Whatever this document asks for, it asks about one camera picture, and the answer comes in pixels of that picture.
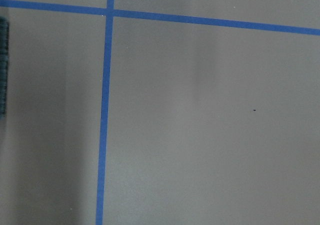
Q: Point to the beige hand brush black bristles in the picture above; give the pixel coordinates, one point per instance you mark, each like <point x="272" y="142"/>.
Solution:
<point x="4" y="61"/>

